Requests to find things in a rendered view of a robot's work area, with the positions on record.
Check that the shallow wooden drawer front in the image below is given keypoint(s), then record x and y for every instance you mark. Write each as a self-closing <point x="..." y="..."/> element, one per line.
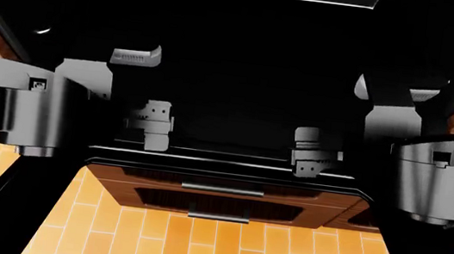
<point x="309" y="199"/>

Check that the narrow wooden cabinet front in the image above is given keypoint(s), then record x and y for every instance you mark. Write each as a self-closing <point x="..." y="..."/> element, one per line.
<point x="352" y="218"/>

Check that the glossy black stove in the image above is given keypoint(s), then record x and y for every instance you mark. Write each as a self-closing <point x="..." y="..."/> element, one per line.
<point x="234" y="69"/>

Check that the tall wooden drawer front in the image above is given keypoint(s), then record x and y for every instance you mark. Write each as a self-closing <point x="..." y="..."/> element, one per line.
<point x="217" y="203"/>

